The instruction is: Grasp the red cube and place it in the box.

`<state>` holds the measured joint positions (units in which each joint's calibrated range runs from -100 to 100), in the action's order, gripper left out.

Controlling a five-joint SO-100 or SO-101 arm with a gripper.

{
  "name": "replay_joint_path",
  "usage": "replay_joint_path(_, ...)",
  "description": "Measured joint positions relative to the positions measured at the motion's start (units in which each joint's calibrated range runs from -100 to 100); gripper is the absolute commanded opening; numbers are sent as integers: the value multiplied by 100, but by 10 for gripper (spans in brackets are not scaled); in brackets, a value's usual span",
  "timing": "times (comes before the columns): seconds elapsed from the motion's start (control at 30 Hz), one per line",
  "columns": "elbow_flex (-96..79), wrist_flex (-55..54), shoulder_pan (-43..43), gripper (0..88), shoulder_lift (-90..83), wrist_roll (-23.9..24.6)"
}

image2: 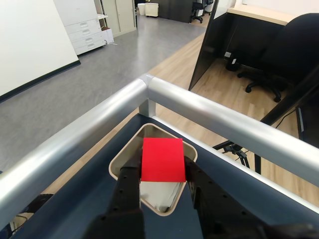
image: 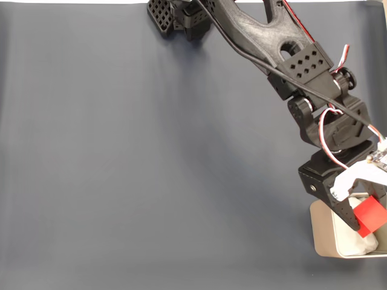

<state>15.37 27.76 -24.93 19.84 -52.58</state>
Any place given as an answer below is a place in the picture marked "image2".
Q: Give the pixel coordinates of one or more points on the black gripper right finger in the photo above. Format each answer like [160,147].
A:
[219,214]

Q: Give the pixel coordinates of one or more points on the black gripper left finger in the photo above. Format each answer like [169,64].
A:
[124,199]

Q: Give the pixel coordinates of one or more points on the red cube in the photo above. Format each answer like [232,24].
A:
[163,159]

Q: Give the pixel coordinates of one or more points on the beige rounded box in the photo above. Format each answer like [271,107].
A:
[129,152]

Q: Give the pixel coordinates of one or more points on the dark blue-grey table mat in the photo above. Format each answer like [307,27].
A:
[87,186]

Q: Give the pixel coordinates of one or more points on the black tripod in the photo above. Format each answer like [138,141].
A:
[236,152]

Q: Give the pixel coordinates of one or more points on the black flat panel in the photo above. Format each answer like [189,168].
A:
[311,119]

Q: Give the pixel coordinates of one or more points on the black slanted pole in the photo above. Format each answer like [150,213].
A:
[289,98]

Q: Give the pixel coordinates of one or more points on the small black bin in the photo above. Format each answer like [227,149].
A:
[233,63]

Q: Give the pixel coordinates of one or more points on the black desk with wooden top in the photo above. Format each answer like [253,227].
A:
[204,54]

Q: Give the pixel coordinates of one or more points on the small white carton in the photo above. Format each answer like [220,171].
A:
[108,35]

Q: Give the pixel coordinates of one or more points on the white drawer cabinet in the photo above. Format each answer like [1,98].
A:
[84,32]

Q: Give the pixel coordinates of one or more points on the beige metal cabinet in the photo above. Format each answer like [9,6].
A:
[124,15]

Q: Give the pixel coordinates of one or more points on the black office chair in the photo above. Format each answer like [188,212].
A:
[299,44]
[197,10]
[208,6]

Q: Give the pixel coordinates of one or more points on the cream waste bin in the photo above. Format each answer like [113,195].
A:
[152,10]

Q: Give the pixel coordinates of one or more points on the white waste bin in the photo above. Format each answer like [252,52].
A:
[141,8]

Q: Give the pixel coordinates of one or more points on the black low cabinet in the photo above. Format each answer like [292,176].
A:
[177,11]

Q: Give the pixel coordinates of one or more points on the aluminium tube frame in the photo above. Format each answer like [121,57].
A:
[99,109]

